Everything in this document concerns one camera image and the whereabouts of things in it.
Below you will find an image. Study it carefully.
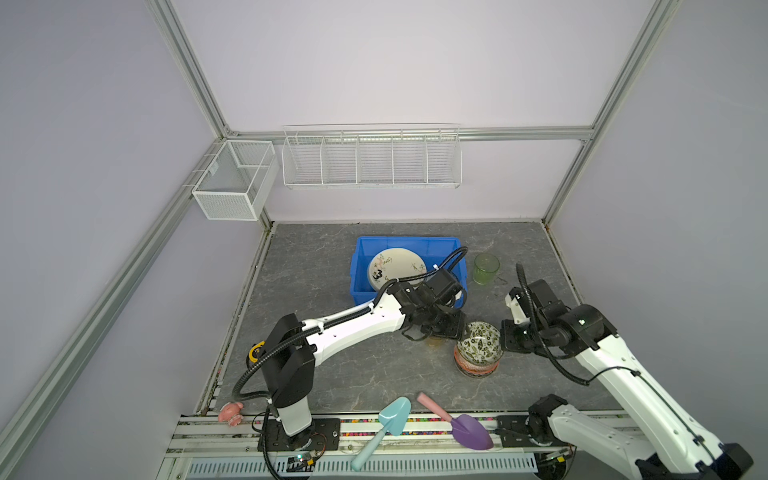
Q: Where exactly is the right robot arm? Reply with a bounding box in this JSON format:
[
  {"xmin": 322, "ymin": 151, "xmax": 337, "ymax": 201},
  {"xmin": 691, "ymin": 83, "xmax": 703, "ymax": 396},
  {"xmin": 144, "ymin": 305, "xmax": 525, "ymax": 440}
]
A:
[{"xmin": 502, "ymin": 264, "xmax": 754, "ymax": 479}]

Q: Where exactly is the yellow tape measure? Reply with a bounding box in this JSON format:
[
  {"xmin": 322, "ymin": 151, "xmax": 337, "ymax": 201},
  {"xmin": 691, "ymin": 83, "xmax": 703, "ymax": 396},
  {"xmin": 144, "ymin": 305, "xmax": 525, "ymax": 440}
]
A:
[{"xmin": 246, "ymin": 341, "xmax": 265, "ymax": 367}]

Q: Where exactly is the green glass cup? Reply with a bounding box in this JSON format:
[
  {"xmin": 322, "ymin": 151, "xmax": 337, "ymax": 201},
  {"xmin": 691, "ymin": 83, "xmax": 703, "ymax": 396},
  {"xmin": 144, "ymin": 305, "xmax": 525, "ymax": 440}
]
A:
[{"xmin": 472, "ymin": 252, "xmax": 500, "ymax": 285}]

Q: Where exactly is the light blue toy shovel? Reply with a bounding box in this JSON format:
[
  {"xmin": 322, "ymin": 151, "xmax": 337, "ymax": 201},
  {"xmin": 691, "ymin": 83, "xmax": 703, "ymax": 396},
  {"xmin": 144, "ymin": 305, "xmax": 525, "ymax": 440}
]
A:
[{"xmin": 351, "ymin": 396, "xmax": 411, "ymax": 472}]

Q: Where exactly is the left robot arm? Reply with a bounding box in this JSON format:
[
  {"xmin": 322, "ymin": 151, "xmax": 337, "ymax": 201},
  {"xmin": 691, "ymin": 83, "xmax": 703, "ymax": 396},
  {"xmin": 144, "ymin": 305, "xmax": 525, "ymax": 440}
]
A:
[{"xmin": 232, "ymin": 246, "xmax": 468, "ymax": 479}]

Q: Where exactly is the white wire wall rack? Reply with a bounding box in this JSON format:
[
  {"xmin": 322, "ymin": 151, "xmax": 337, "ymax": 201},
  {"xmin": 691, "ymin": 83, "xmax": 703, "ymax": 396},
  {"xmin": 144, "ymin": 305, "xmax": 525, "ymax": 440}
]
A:
[{"xmin": 282, "ymin": 123, "xmax": 463, "ymax": 189}]

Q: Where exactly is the cream floral plate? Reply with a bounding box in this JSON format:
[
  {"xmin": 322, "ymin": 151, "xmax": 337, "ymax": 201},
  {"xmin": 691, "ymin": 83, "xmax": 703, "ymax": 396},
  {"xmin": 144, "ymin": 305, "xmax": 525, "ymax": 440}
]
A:
[{"xmin": 367, "ymin": 247, "xmax": 427, "ymax": 290}]

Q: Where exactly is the white mesh wall basket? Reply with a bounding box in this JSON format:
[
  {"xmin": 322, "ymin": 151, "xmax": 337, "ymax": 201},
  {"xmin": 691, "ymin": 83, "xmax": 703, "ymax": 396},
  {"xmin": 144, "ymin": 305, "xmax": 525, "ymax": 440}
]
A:
[{"xmin": 192, "ymin": 140, "xmax": 279, "ymax": 221}]

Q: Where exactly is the red patterned bowl underneath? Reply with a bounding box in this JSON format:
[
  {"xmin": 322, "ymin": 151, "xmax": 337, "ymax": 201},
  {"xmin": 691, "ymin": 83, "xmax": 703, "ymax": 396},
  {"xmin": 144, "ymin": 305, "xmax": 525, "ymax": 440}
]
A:
[{"xmin": 453, "ymin": 349, "xmax": 501, "ymax": 378}]

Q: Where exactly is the black white leaf bowl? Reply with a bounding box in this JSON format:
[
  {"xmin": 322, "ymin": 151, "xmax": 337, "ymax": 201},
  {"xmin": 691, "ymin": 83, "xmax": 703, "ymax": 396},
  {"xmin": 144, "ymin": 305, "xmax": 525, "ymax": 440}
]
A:
[{"xmin": 456, "ymin": 321, "xmax": 503, "ymax": 366}]

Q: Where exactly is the yellow glass cup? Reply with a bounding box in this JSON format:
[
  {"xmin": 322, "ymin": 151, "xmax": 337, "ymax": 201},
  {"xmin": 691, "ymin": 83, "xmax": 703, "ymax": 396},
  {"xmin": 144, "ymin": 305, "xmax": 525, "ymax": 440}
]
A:
[{"xmin": 425, "ymin": 337, "xmax": 447, "ymax": 348}]

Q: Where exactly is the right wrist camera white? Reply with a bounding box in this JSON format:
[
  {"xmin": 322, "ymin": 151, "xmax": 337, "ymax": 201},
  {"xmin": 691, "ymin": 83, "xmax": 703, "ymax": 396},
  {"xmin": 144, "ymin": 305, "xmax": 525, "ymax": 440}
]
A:
[{"xmin": 505, "ymin": 287, "xmax": 531, "ymax": 325}]

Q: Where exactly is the pink object at base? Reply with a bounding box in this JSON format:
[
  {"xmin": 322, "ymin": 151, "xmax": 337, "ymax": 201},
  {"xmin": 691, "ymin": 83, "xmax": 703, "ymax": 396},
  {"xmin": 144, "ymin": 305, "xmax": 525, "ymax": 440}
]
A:
[{"xmin": 218, "ymin": 402, "xmax": 244, "ymax": 427}]

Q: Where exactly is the purple toy shovel pink handle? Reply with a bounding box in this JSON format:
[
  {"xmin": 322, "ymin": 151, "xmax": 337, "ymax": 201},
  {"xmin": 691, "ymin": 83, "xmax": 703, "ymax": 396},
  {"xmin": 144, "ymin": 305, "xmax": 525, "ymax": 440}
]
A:
[{"xmin": 416, "ymin": 392, "xmax": 494, "ymax": 451}]

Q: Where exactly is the blue plastic bin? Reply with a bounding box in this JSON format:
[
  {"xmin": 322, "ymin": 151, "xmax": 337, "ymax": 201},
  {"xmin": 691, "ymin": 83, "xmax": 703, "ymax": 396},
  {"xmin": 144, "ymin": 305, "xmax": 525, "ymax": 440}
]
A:
[{"xmin": 350, "ymin": 236, "xmax": 461, "ymax": 305}]

